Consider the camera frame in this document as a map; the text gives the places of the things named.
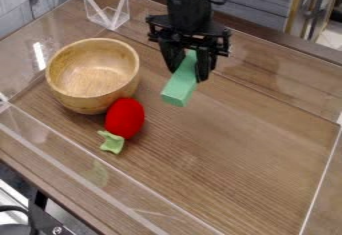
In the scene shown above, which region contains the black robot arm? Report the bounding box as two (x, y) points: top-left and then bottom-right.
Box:
(145, 0), (231, 82)

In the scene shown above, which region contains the black table leg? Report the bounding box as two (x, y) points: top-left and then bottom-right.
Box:
(26, 188), (49, 227)

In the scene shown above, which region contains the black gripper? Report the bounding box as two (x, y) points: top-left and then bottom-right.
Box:
(145, 15), (231, 82)

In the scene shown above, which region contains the clear acrylic stand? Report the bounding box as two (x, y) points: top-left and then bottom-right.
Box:
(82, 0), (129, 31)

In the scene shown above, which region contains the black cable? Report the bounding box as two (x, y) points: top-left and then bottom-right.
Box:
(0, 205), (36, 235)

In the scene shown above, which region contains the brown wooden bowl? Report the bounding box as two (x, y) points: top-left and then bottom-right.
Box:
(45, 38), (140, 115)

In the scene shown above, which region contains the green rectangular stick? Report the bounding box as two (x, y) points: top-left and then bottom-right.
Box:
(160, 50), (197, 107)

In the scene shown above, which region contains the gold metal chair frame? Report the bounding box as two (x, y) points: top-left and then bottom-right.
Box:
(284, 0), (336, 42)

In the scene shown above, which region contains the red plush strawberry toy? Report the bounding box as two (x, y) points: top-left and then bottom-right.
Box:
(97, 98), (145, 154)

